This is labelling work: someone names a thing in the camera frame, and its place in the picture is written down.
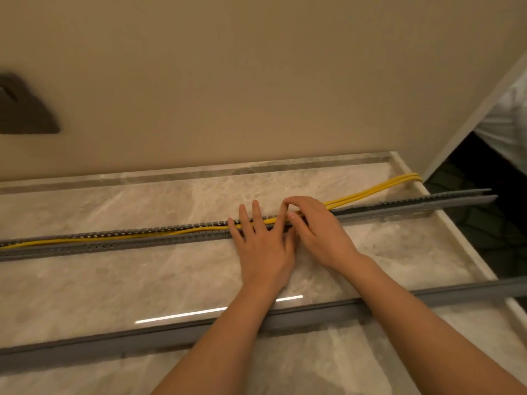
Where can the person's left hand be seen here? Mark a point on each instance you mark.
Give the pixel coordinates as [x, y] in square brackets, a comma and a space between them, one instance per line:
[263, 255]

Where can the person's right hand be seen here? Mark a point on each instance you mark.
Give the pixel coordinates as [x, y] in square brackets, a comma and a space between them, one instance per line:
[321, 234]

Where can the person's left thumb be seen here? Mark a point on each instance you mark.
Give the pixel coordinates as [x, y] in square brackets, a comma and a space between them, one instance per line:
[290, 244]

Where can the person's left middle finger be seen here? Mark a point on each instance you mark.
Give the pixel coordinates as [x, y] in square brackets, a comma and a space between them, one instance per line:
[258, 217]

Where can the person's left little finger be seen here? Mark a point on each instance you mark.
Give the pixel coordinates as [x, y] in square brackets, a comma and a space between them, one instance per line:
[234, 230]

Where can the person's right thumb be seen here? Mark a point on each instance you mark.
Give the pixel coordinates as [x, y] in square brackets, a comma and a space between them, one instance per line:
[297, 225]

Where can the person's left forearm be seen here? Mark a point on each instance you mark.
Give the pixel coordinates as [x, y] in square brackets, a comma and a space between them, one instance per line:
[222, 345]

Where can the person's right forearm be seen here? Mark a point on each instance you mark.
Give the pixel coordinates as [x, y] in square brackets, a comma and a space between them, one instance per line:
[411, 324]

